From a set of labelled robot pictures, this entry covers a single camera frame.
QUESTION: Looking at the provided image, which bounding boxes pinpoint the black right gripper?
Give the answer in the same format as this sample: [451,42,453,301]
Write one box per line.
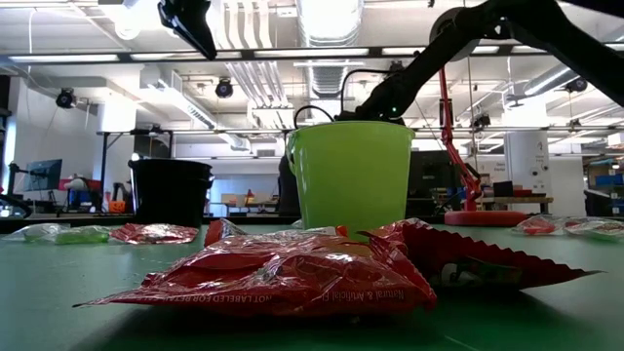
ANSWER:
[333,109,407,127]

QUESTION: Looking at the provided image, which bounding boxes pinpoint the red Skittles candy pack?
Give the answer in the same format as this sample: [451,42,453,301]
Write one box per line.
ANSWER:
[358,217,604,293]
[109,222,200,245]
[72,232,439,318]

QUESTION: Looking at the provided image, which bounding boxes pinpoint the clear wrapper red candy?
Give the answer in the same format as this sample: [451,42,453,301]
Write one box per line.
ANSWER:
[560,215,624,234]
[513,214,562,237]

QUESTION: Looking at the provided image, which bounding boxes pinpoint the clear wrapper green candy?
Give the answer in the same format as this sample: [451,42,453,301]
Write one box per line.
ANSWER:
[574,226,624,244]
[2,222,112,246]

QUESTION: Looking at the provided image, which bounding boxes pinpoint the green plastic bucket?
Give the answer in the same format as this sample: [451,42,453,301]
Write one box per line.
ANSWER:
[285,120,416,244]

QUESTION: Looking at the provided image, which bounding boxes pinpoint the black ceiling spotlight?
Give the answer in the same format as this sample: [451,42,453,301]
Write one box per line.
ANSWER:
[565,75,590,94]
[55,87,77,110]
[214,76,235,99]

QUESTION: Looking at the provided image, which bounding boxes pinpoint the black monitor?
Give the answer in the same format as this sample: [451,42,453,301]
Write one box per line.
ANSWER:
[408,149,464,218]

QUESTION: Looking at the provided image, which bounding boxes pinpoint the red desk lamp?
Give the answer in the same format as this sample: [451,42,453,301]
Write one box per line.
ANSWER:
[428,7,530,228]

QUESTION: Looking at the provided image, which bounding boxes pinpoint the wooden background table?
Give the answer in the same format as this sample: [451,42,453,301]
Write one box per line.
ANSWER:
[480,195,555,206]

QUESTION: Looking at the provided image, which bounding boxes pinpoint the black plastic bucket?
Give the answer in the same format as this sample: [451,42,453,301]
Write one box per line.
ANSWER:
[128,158,216,229]

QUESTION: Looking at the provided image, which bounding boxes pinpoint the grey computer monitor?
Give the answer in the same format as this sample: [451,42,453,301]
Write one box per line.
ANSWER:
[22,158,63,193]

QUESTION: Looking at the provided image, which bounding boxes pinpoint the green table mat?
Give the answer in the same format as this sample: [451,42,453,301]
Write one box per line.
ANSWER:
[0,222,624,351]

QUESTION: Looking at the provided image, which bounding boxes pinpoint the black right camera cable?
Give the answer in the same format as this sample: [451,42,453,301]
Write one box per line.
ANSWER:
[292,67,394,129]

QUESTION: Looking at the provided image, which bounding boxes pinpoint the black overhead frame bar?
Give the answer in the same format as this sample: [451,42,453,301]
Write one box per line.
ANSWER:
[0,44,605,65]

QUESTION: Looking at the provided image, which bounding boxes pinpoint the black table frame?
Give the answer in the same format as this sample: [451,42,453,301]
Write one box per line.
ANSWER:
[0,213,624,234]

